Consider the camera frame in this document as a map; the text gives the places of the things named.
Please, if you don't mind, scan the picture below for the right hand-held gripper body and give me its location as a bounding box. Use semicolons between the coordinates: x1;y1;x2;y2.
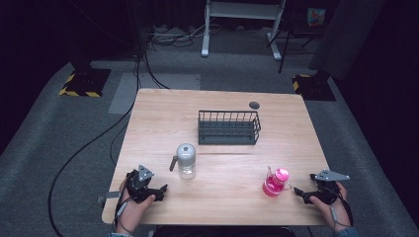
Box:
309;169;351;205

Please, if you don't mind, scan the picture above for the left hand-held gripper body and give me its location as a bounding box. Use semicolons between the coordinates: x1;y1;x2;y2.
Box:
126;164;155;203

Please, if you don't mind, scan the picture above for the pink bottle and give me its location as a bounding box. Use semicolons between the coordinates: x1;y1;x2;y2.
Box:
262;165;293;198

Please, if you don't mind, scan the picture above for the clear bottle with grey lid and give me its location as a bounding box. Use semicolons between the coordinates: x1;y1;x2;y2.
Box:
169;142;197;181

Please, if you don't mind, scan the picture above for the black wire basket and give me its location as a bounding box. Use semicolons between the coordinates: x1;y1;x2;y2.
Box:
198;110;263;146

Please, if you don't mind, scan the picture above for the person's right hand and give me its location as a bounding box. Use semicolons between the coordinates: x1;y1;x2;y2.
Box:
308;182;352;232

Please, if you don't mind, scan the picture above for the person's left hand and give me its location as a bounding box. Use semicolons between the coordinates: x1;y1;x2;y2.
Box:
116;179;156;235

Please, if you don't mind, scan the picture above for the person's dark clothing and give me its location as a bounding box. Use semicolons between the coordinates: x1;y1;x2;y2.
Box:
153;225;295;237

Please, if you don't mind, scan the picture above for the black yellow striped stand base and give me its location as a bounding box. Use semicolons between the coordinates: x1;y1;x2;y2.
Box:
292;69;337;102
58;53;113;99

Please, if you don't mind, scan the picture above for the black tripod stand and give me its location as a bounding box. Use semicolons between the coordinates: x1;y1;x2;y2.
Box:
266;19;317;74

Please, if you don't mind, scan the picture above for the grey curtain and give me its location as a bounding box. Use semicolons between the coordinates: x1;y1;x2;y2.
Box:
308;0;386;81

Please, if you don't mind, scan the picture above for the colourful box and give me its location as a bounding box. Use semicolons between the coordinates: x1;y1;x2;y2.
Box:
306;7;327;28

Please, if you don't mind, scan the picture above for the right hand-held gripper cable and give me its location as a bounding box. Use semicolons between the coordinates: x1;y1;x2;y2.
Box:
324;184;355;231

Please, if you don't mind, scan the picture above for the hand-held gripper cable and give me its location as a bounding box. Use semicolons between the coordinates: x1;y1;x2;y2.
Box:
113;184;133;233
324;184;355;231

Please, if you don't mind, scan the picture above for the left hand-held gripper cable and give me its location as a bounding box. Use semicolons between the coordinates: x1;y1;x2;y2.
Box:
113;184;133;233

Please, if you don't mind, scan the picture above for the grey metal table bracket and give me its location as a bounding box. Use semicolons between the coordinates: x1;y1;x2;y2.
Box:
97;191;122;204

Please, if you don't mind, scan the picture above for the thin black floor cable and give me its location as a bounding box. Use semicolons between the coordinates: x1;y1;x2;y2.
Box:
109;120;130;167

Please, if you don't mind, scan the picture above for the thick black floor cable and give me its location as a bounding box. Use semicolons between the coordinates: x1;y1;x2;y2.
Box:
47;52;143;237

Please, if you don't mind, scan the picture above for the tangle of floor cables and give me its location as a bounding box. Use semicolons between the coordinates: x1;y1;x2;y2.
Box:
147;18;215;48

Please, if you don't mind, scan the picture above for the white desk frame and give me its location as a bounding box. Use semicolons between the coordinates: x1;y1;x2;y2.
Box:
201;0;287;61

